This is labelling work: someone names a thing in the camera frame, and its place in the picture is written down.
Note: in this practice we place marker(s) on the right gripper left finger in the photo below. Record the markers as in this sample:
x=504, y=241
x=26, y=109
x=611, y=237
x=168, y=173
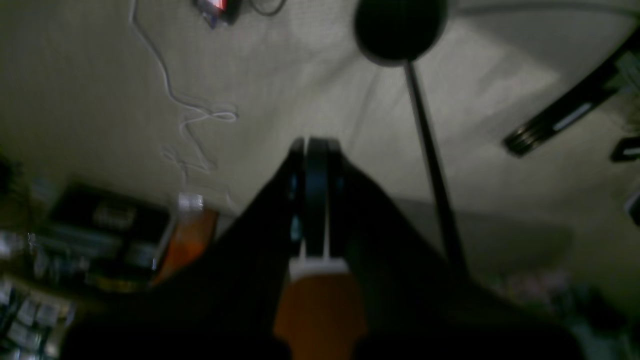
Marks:
x=223, y=305

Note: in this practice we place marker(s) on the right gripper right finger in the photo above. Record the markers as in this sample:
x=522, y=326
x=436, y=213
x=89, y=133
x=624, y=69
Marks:
x=417, y=305

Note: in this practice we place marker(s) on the orange bottle with white cap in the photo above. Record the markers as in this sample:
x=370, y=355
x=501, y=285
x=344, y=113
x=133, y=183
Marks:
x=195, y=227

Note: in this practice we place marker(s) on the black keyboard device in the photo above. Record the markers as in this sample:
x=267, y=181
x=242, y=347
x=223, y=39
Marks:
x=104, y=239

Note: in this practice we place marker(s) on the black bar on floor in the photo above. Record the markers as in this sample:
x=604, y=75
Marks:
x=618, y=73

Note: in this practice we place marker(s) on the black round stand with pole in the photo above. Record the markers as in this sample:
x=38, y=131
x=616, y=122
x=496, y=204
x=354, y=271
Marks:
x=396, y=34

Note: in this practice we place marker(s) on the small red black gadget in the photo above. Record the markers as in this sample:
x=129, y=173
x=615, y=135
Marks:
x=219, y=12

